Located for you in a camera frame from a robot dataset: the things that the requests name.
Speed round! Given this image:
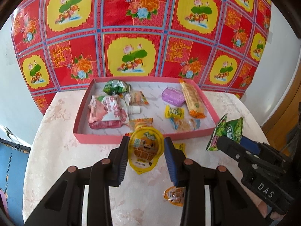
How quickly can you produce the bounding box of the red floral wall covering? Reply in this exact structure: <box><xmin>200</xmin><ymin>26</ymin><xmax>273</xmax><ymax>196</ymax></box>
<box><xmin>11</xmin><ymin>0</ymin><xmax>271</xmax><ymax>113</ymax></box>

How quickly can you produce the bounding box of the green crumpled snack packet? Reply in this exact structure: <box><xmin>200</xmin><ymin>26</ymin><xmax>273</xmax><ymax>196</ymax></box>
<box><xmin>103</xmin><ymin>79</ymin><xmax>131</xmax><ymax>95</ymax></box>

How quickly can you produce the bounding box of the orange gummy candy packet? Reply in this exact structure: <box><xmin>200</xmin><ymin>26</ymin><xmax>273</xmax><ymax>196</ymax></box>
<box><xmin>128</xmin><ymin>118</ymin><xmax>153</xmax><ymax>132</ymax></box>

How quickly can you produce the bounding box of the orange cracker packet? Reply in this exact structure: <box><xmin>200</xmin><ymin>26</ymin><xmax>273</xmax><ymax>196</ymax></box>
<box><xmin>180</xmin><ymin>80</ymin><xmax>206</xmax><ymax>119</ymax></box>

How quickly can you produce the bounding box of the purple mint tin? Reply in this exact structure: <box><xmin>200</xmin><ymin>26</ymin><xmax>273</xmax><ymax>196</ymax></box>
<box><xmin>161</xmin><ymin>87</ymin><xmax>185</xmax><ymax>107</ymax></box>

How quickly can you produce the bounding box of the wooden furniture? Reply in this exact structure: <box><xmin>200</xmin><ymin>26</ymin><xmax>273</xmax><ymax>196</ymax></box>
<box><xmin>262</xmin><ymin>72</ymin><xmax>300</xmax><ymax>156</ymax></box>

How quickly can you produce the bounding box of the clear blue-edged snack packet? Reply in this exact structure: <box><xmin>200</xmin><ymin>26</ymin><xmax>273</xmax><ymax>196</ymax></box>
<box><xmin>169</xmin><ymin>118</ymin><xmax>201</xmax><ymax>132</ymax></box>

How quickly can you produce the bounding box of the green pea snack bag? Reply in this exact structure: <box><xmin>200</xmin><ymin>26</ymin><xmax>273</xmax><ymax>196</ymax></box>
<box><xmin>206</xmin><ymin>114</ymin><xmax>244</xmax><ymax>151</ymax></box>

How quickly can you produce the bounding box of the orange jelly cup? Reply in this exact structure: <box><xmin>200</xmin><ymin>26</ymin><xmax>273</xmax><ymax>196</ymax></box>
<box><xmin>163</xmin><ymin>186</ymin><xmax>186</xmax><ymax>207</ymax></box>

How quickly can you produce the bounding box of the pink cardboard tray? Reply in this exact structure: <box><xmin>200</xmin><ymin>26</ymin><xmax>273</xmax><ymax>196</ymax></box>
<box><xmin>73</xmin><ymin>76</ymin><xmax>219</xmax><ymax>144</ymax></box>

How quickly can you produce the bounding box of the pink white drink pouch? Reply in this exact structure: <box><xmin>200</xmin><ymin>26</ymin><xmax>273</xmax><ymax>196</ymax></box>
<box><xmin>88</xmin><ymin>95</ymin><xmax>141</xmax><ymax>130</ymax></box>

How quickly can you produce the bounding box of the clear rainbow candy packet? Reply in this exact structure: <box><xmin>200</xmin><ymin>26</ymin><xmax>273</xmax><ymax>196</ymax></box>
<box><xmin>124</xmin><ymin>91</ymin><xmax>149</xmax><ymax>106</ymax></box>

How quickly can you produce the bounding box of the person's right hand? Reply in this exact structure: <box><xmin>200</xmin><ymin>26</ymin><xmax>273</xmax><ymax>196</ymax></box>
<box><xmin>257</xmin><ymin>201</ymin><xmax>284</xmax><ymax>221</ymax></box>

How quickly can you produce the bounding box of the blue floor mat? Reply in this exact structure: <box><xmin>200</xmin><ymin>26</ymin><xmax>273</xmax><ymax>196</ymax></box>
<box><xmin>0</xmin><ymin>139</ymin><xmax>31</xmax><ymax>225</ymax></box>

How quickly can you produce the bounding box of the yellow green candy packet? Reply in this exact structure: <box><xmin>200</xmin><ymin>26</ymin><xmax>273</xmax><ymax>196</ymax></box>
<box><xmin>164</xmin><ymin>105</ymin><xmax>185</xmax><ymax>119</ymax></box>

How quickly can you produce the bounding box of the yellow jelly cup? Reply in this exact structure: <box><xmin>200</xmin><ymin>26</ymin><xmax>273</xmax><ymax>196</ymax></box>
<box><xmin>128</xmin><ymin>126</ymin><xmax>164</xmax><ymax>174</ymax></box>

